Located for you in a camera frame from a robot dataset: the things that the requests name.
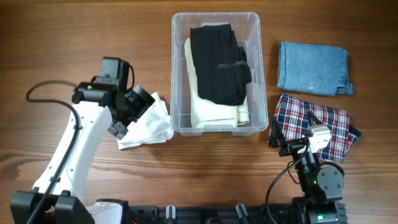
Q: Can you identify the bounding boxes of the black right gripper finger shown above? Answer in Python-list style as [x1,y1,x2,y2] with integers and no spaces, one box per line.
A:
[268,117,286,148]
[307,111,320,126]

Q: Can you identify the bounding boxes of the cream cloth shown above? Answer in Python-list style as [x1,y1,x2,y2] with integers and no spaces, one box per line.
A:
[184,38,249,128]

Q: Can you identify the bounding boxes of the black garment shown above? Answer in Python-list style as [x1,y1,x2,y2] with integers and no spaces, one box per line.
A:
[190,24,252,106]

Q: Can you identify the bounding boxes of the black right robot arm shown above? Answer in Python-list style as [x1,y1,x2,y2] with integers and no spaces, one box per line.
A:
[265,111,348,224]

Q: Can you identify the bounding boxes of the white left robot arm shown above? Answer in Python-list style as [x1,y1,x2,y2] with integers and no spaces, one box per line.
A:
[11,82,155,223]

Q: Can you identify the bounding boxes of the red blue plaid shirt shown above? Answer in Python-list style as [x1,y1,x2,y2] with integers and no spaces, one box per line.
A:
[274,93,361,163]

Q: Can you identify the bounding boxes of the white printed folded shirt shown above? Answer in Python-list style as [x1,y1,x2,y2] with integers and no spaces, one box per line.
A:
[118,91,174,150]

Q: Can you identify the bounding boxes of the blue folded jeans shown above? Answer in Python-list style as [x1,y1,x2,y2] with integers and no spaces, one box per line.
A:
[277,41,354,96]

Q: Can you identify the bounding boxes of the clear plastic storage bin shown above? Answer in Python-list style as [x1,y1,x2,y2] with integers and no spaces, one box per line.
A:
[170,12,269,136]

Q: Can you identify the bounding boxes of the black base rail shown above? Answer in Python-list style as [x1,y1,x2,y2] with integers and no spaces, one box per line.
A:
[124,203,348,224]

